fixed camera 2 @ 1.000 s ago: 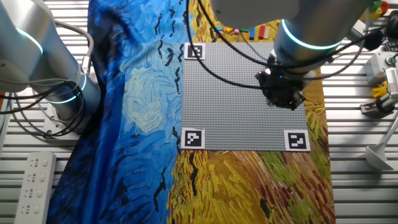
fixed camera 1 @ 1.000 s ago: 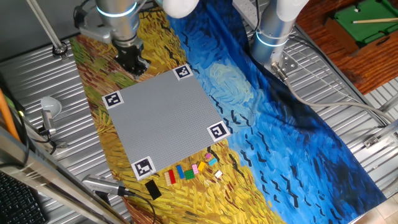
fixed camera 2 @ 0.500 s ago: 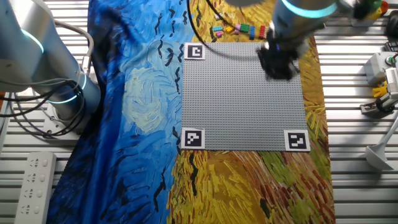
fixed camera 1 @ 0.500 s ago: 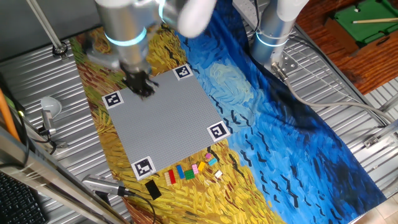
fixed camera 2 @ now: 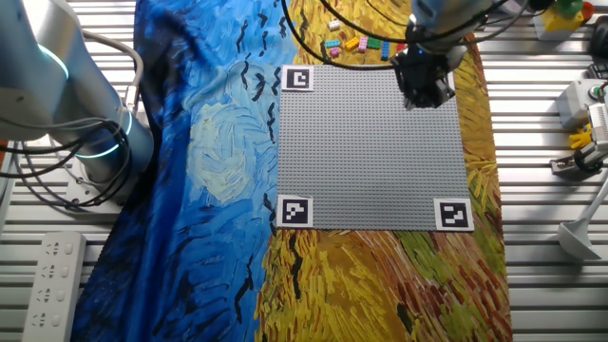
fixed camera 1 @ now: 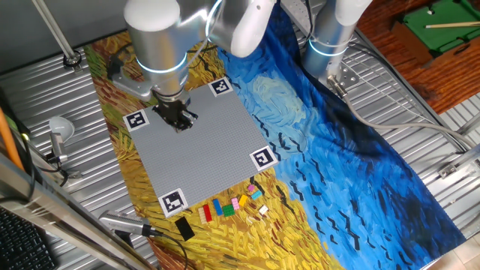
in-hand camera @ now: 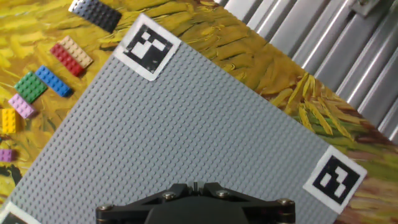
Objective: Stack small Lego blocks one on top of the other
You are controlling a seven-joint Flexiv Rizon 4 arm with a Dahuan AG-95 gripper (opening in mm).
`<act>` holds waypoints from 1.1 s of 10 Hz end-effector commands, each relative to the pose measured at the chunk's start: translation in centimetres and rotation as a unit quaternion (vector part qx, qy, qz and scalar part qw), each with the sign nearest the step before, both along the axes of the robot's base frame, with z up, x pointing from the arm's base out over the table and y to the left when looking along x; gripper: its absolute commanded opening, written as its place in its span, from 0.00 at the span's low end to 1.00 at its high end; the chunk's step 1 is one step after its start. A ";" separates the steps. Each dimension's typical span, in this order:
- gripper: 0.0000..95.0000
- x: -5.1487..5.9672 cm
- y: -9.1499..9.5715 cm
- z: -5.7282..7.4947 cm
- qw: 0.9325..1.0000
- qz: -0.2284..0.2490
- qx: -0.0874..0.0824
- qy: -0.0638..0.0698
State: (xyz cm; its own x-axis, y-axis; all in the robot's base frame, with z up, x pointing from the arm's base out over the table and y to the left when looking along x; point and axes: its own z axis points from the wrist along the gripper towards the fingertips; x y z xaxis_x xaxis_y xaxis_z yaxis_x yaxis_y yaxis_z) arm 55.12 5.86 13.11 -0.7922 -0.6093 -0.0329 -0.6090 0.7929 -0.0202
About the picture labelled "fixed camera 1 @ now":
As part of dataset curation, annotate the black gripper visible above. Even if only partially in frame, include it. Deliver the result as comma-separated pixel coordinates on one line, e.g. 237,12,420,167
151,95,199,133

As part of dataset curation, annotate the black Lego plate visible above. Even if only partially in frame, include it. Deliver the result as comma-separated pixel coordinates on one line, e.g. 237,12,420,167
174,216,196,242

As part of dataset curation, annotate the grey Lego baseplate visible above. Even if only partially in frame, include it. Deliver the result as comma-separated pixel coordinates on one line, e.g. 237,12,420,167
122,76,279,219

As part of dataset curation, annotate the black white fiducial marker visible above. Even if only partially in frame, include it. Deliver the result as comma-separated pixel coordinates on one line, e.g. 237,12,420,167
122,109,151,133
157,187,189,219
249,145,279,173
208,76,233,98

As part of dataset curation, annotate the white dome lamp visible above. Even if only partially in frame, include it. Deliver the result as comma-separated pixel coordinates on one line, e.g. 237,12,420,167
47,115,76,163

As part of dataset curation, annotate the silver pole with base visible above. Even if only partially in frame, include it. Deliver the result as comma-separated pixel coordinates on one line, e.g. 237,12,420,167
31,0,83,73

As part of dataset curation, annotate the painted print tablecloth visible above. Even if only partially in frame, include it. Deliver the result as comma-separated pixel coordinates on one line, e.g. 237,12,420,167
82,3,468,270

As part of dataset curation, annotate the silver robot mounting plate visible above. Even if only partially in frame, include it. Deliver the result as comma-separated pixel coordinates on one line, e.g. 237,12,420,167
325,61,359,97

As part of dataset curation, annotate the orange tube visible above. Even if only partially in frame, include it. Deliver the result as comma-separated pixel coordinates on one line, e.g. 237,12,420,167
0,106,26,172

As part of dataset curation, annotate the black keyboard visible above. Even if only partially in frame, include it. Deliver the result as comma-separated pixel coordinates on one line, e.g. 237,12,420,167
0,206,58,270

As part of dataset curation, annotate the aluminium strut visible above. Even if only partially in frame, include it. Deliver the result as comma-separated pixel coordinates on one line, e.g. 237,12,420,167
437,144,480,180

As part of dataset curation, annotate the green mini pool table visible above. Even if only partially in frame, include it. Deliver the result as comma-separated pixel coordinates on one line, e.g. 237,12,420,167
391,0,480,65

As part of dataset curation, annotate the wooden cue stick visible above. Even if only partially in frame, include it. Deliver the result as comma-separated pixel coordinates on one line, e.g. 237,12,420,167
425,21,480,29

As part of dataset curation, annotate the silver camera bracket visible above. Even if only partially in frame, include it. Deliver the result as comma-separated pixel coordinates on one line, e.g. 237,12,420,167
108,69,158,102

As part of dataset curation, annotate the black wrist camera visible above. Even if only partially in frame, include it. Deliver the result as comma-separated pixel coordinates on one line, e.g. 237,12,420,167
106,55,127,82

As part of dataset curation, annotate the black camera cable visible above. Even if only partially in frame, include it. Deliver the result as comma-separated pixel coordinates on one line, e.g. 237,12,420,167
148,226,189,270

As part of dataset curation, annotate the silver bar camera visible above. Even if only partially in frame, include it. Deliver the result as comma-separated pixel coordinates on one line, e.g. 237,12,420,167
98,209,154,238

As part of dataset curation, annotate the grey bracket black ring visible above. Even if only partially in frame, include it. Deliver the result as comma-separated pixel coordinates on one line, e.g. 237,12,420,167
44,151,83,180

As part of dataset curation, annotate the aluminium frame rail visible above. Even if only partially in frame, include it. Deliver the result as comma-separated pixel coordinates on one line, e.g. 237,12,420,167
0,151,153,270

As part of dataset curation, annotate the thick grey cable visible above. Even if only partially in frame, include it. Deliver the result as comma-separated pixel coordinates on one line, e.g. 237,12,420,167
326,74,480,151

